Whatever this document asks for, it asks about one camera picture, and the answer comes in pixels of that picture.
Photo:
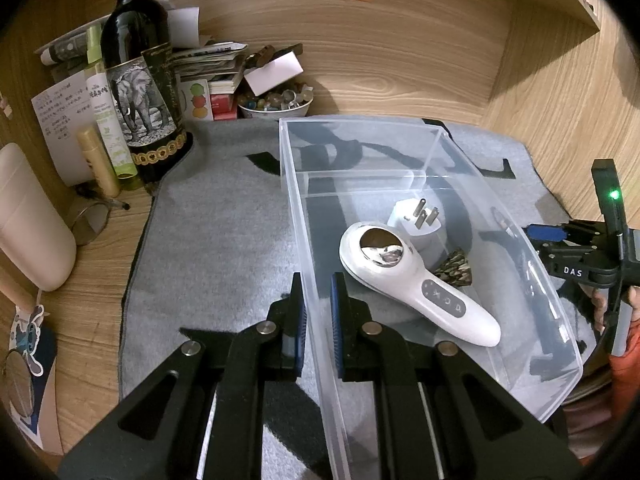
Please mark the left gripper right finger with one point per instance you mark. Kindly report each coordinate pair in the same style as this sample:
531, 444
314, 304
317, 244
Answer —
437, 413

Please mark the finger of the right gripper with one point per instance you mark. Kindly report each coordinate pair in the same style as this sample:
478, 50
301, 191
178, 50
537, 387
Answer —
544, 233

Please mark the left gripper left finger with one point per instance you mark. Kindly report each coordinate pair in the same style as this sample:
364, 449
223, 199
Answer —
200, 413

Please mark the patterned hair clip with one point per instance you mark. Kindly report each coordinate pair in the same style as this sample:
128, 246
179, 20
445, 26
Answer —
455, 270

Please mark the white power plug adapter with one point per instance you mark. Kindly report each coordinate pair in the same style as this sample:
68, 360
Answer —
415, 221

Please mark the clear plastic storage bin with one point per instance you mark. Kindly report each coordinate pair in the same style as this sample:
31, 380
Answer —
467, 190

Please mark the white handheld massager device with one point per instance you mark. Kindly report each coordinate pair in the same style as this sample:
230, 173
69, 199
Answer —
377, 256

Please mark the grey mat with black letters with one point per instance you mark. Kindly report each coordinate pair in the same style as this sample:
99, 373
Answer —
254, 203

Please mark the blue cartoon sticker card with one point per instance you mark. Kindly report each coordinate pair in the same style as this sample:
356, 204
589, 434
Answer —
29, 375

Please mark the round eyeglasses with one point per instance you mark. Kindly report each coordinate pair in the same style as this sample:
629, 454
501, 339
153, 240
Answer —
87, 218

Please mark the cream insulated mug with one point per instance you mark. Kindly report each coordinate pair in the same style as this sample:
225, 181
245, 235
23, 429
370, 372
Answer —
33, 235

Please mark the yellow lip balm stick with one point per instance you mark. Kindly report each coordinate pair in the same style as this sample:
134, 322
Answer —
96, 157

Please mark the white bowl of trinkets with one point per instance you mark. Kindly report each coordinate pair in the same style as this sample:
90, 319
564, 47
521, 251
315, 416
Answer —
287, 100

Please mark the green white tube bottle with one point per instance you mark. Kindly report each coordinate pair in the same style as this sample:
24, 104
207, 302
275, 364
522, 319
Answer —
102, 103

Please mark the handwritten white paper note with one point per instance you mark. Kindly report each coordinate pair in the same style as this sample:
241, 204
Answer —
62, 110

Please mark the dark wine bottle elephant label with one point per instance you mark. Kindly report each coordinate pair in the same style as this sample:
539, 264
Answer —
136, 48

